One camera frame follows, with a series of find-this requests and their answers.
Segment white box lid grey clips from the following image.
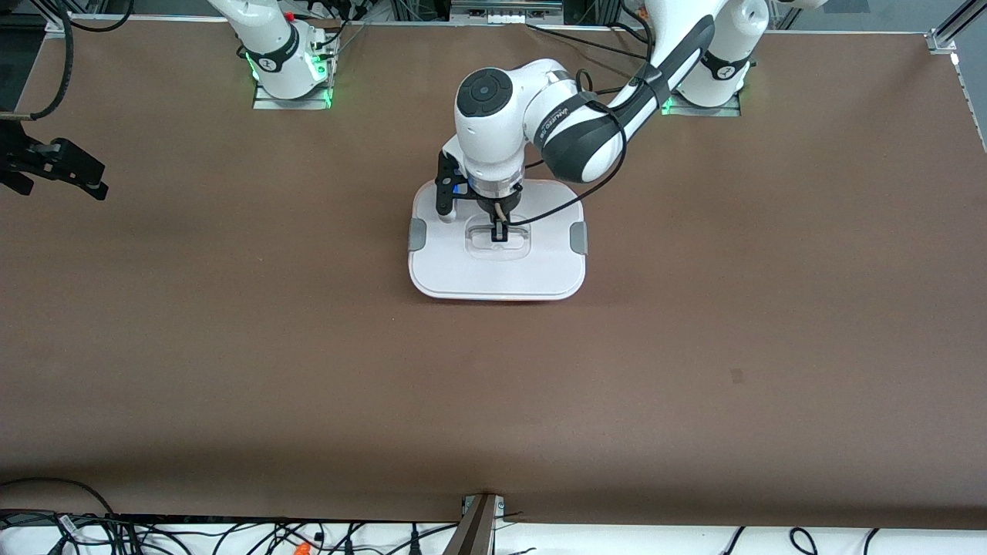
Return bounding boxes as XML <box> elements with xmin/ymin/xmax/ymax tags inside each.
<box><xmin>407</xmin><ymin>179</ymin><xmax>589</xmax><ymax>302</ymax></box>

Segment grey power strip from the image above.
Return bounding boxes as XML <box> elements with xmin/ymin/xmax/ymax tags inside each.
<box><xmin>451</xmin><ymin>0</ymin><xmax>564</xmax><ymax>25</ymax></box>

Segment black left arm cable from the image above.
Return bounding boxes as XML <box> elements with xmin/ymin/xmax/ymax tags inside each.
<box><xmin>505</xmin><ymin>69</ymin><xmax>630</xmax><ymax>227</ymax></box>

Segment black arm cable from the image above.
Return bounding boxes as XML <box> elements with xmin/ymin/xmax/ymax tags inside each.
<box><xmin>0</xmin><ymin>0</ymin><xmax>75</xmax><ymax>121</ymax></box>
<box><xmin>505</xmin><ymin>69</ymin><xmax>630</xmax><ymax>227</ymax></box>

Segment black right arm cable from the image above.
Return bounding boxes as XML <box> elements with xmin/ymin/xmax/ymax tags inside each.
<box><xmin>0</xmin><ymin>0</ymin><xmax>75</xmax><ymax>121</ymax></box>

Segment long black table cable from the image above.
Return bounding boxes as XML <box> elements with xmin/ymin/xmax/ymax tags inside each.
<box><xmin>527</xmin><ymin>23</ymin><xmax>656</xmax><ymax>61</ymax></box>

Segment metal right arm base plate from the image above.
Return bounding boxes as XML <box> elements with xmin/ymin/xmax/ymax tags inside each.
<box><xmin>253</xmin><ymin>42</ymin><xmax>334</xmax><ymax>110</ymax></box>

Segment short black table cable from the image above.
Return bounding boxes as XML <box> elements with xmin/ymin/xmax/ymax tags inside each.
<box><xmin>608</xmin><ymin>22</ymin><xmax>656</xmax><ymax>47</ymax></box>

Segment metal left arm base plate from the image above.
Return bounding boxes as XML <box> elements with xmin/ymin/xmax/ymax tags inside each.
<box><xmin>659</xmin><ymin>85</ymin><xmax>743</xmax><ymax>118</ymax></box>

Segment black looping floor cable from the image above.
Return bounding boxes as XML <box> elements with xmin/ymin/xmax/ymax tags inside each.
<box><xmin>0</xmin><ymin>477</ymin><xmax>116</xmax><ymax>516</ymax></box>

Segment tangled black cables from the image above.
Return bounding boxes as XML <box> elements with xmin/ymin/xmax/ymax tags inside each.
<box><xmin>0</xmin><ymin>512</ymin><xmax>463</xmax><ymax>555</ymax></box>

